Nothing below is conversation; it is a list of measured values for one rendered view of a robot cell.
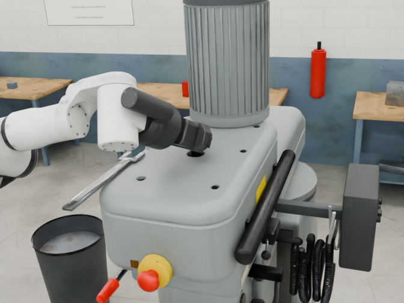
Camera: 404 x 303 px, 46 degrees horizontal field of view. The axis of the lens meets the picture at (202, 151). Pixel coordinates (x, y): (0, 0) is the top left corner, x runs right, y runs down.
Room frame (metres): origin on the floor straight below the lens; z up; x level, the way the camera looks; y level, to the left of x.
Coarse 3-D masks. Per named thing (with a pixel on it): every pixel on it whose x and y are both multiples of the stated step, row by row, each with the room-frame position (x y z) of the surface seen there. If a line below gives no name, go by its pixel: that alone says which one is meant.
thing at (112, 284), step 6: (120, 270) 0.78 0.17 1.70; (126, 270) 0.78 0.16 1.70; (120, 276) 0.76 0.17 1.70; (108, 282) 0.73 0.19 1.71; (114, 282) 0.74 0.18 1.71; (108, 288) 0.72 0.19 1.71; (114, 288) 0.73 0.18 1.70; (102, 294) 0.70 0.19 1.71; (108, 294) 0.71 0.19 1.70; (102, 300) 0.69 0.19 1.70
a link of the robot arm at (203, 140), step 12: (180, 120) 0.81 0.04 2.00; (168, 132) 0.78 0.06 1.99; (180, 132) 0.82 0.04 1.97; (192, 132) 0.83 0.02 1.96; (204, 132) 0.84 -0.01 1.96; (156, 144) 0.78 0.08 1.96; (168, 144) 0.80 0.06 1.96; (180, 144) 0.81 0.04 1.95; (192, 144) 0.83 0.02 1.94; (204, 144) 0.83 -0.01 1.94
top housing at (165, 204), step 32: (256, 128) 1.04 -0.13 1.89; (160, 160) 0.88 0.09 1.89; (192, 160) 0.87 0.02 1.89; (224, 160) 0.87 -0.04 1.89; (256, 160) 0.88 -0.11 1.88; (128, 192) 0.75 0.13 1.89; (160, 192) 0.74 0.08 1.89; (192, 192) 0.73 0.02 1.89; (224, 192) 0.73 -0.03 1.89; (256, 192) 0.85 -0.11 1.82; (128, 224) 0.72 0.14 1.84; (160, 224) 0.70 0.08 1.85; (192, 224) 0.68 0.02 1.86; (224, 224) 0.69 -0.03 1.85; (128, 256) 0.72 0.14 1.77; (192, 256) 0.68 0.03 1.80; (224, 256) 0.69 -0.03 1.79
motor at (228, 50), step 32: (192, 0) 1.08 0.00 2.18; (224, 0) 1.04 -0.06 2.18; (256, 0) 1.06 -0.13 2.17; (192, 32) 1.09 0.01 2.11; (224, 32) 1.05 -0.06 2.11; (256, 32) 1.07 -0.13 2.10; (192, 64) 1.09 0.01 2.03; (224, 64) 1.05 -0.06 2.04; (256, 64) 1.07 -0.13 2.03; (192, 96) 1.11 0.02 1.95; (224, 96) 1.05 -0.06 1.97; (256, 96) 1.07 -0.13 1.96; (224, 128) 1.05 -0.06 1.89
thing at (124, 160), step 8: (128, 152) 0.92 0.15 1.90; (120, 160) 0.89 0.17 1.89; (128, 160) 0.88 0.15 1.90; (136, 160) 0.88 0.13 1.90; (112, 168) 0.84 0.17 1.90; (120, 168) 0.84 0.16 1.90; (104, 176) 0.80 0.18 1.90; (112, 176) 0.81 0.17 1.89; (96, 184) 0.77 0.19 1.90; (104, 184) 0.78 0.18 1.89; (80, 192) 0.74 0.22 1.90; (88, 192) 0.74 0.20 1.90; (72, 200) 0.72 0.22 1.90; (80, 200) 0.72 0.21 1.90; (64, 208) 0.69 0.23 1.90; (72, 208) 0.69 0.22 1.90
